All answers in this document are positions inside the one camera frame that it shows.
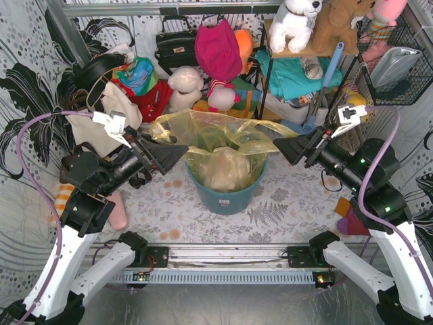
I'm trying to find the teal trash bin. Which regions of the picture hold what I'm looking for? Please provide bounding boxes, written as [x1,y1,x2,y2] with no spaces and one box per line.
[185,160,268,215]

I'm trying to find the teal folded cloth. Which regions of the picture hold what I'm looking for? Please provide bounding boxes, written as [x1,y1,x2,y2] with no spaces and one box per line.
[255,50,343,100]

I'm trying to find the floral table mat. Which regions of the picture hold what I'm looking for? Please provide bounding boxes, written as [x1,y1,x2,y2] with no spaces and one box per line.
[84,111,380,244]

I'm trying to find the metal base rail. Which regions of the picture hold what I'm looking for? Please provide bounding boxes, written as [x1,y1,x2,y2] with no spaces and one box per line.
[81,242,373,285]

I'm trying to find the rainbow striped cloth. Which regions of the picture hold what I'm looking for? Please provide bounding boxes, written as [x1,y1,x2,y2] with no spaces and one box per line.
[192,77,262,118]

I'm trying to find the pink plush toy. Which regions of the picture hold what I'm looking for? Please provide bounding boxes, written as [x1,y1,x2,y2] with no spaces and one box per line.
[359,0,407,62]

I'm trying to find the white sheep plush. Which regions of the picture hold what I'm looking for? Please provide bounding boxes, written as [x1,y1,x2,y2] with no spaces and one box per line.
[168,66,204,113]

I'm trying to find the white dog plush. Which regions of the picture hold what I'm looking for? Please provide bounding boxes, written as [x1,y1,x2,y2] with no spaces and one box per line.
[269,0,323,53]

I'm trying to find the blue lint roller mop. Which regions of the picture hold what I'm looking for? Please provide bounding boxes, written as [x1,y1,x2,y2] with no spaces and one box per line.
[288,42,345,135]

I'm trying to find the black handbag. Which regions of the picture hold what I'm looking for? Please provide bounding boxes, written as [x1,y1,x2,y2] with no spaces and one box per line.
[154,15,199,76]

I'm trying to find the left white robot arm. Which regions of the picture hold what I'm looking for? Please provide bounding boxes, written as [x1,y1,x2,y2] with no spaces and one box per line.
[1,127,188,324]

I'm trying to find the brown teddy bear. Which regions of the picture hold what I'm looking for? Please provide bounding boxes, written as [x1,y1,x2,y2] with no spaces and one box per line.
[312,0,375,54]

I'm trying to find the silver pouch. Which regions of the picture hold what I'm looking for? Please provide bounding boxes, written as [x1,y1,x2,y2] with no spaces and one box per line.
[370,47,423,88]

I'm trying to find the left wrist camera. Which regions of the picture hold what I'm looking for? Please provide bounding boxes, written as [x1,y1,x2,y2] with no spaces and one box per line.
[92,110,131,148]

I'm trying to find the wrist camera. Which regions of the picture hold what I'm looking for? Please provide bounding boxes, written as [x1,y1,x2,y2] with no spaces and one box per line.
[331,104,367,139]
[92,110,131,148]

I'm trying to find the yellow duck plush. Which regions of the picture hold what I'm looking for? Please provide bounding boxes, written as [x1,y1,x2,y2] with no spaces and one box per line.
[342,83,367,108]

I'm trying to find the cream tote bag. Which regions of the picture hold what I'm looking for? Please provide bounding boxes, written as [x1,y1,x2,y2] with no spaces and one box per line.
[66,81,143,158]

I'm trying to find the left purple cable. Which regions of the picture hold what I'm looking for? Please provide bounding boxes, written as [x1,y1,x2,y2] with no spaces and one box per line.
[15,110,95,322]

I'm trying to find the black hat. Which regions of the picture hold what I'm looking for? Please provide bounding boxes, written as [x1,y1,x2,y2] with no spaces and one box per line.
[73,53,126,91]

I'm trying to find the magenta cloth bag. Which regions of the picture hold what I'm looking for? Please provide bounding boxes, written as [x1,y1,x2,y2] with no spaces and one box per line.
[195,18,242,81]

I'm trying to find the pink white doll plush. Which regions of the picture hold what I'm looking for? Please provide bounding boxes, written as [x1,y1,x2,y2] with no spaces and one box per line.
[207,79,241,112]

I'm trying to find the yellow trash bag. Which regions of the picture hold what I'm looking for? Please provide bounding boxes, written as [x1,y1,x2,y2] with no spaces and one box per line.
[149,110,298,192]

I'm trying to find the colourful scarf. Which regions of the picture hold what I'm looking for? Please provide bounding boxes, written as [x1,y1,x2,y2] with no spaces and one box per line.
[111,57,158,97]

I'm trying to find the orange plush toy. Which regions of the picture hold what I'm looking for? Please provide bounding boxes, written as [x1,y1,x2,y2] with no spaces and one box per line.
[234,29,254,74]

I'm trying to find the purple orange sock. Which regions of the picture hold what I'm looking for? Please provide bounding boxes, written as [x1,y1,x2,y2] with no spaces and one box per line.
[334,197,369,236]

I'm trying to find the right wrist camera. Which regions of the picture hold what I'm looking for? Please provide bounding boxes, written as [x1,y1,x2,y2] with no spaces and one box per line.
[331,104,367,139]

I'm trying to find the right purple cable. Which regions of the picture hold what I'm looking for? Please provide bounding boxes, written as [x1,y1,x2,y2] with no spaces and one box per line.
[357,105,433,299]

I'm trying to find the purple cable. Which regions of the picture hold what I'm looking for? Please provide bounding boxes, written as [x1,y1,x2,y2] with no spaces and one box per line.
[357,105,433,299]
[15,110,95,322]

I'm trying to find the red cloth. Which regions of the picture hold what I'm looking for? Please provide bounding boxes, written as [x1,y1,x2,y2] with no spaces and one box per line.
[119,80,173,123]

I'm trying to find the orange checkered towel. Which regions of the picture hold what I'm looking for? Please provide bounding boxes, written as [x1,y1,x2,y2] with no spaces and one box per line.
[53,184,74,217]

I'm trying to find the grey chenille duster mop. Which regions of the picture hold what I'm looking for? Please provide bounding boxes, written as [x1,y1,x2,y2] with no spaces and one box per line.
[334,114,361,154]

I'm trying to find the black wire basket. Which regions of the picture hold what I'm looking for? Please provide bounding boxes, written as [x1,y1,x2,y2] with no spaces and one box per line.
[357,16,432,106]

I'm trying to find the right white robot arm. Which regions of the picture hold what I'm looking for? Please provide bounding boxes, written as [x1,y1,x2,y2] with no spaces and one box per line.
[273,127,432,324]

